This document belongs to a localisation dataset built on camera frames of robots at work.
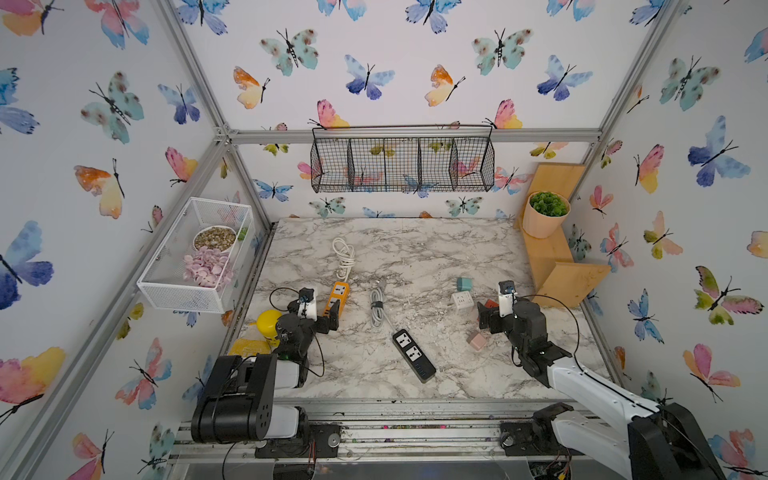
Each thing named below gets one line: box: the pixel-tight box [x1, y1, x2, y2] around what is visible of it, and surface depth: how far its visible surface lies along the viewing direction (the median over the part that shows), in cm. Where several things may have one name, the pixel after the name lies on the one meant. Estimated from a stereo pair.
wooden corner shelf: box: [516, 162, 611, 308], surface depth 103 cm
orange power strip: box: [323, 282, 350, 318], surface depth 101 cm
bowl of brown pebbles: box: [192, 225, 237, 253], surface depth 71 cm
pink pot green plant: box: [523, 190, 571, 238], surface depth 103 cm
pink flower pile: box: [183, 246, 234, 289], surface depth 64 cm
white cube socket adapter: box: [452, 291, 475, 311], surface depth 95 cm
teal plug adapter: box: [457, 277, 473, 291], surface depth 106 cm
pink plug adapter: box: [470, 333, 486, 351], surface depth 90 cm
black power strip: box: [392, 329, 436, 384], surface depth 87 cm
